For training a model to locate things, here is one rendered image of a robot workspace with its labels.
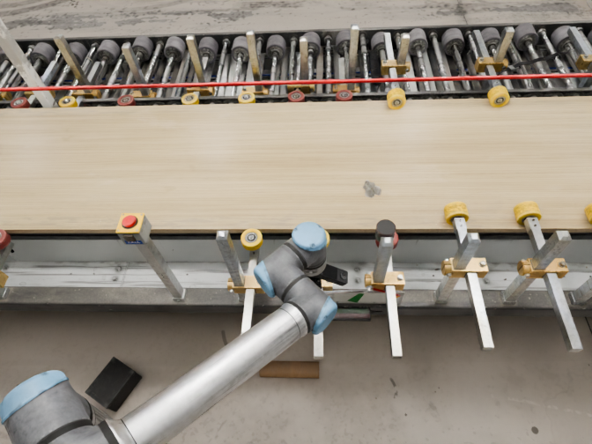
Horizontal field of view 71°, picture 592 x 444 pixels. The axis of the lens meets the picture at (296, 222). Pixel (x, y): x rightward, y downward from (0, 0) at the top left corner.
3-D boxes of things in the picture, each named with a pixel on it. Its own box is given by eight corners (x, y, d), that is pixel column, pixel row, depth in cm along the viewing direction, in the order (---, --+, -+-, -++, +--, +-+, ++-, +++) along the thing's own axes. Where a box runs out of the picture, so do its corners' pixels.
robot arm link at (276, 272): (276, 294, 99) (313, 262, 104) (246, 264, 105) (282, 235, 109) (279, 310, 107) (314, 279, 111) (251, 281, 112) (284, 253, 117)
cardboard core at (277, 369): (319, 375, 204) (258, 374, 206) (319, 380, 210) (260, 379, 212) (319, 359, 208) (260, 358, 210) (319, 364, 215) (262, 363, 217)
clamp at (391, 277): (403, 290, 147) (405, 284, 143) (365, 290, 148) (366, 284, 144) (401, 276, 151) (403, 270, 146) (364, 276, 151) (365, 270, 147)
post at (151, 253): (184, 301, 163) (144, 241, 126) (173, 300, 163) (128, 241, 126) (187, 291, 165) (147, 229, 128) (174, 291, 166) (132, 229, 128)
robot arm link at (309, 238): (282, 233, 108) (309, 211, 112) (285, 257, 118) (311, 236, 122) (307, 255, 104) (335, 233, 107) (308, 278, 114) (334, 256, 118)
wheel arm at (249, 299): (249, 359, 140) (247, 356, 136) (240, 359, 140) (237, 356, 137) (260, 248, 164) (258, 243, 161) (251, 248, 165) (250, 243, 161)
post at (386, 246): (376, 307, 163) (394, 245, 123) (367, 307, 163) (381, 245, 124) (376, 299, 165) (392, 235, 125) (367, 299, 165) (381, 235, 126)
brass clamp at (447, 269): (484, 279, 137) (489, 272, 133) (442, 279, 138) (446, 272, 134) (480, 263, 141) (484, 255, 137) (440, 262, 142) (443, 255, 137)
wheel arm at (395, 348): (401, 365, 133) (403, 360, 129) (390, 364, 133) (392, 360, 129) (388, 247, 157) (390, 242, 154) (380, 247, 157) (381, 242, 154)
